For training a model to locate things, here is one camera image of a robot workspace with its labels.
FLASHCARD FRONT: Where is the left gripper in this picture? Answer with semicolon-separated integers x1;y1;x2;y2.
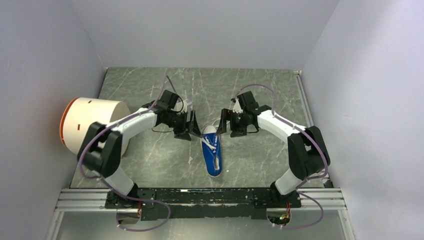
165;110;202;141

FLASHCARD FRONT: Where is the white orange cylindrical bucket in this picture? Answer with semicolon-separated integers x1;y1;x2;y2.
59;97;130;154

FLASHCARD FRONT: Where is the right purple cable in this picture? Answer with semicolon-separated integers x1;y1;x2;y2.
231;83;329;230

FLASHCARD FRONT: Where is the white shoelace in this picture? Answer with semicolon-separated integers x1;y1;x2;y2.
200;119;222;170

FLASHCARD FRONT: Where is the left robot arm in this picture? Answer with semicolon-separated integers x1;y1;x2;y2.
77;90;202;208

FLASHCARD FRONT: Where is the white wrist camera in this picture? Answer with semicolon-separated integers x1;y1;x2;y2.
232;99;243;114
180;99;193;114

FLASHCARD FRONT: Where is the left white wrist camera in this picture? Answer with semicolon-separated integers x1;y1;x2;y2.
180;99;193;114

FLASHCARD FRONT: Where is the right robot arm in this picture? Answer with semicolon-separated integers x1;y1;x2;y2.
216;91;331;207

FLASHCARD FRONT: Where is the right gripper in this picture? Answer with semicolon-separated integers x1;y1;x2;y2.
216;108;249;138

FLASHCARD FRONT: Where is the blue canvas sneaker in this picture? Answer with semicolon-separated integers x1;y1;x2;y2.
201;125;223;178

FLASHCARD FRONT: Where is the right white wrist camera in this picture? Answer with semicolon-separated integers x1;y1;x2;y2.
232;99;243;114

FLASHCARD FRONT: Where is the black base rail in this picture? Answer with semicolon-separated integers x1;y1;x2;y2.
104;187;302;221

